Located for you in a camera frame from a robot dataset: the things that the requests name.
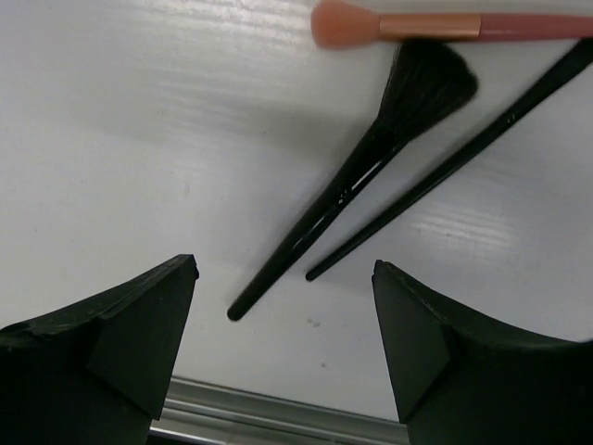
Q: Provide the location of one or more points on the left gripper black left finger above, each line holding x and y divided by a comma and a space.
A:
97, 371

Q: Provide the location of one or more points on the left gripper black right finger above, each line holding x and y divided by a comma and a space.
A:
462, 377

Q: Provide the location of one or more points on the black fan makeup brush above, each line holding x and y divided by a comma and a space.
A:
428, 81

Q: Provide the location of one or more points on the thin black makeup brush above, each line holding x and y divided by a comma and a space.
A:
575, 61

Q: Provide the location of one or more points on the salmon makeup spatula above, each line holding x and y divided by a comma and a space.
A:
339, 25

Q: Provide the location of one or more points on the aluminium rail frame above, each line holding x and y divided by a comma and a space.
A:
200, 413

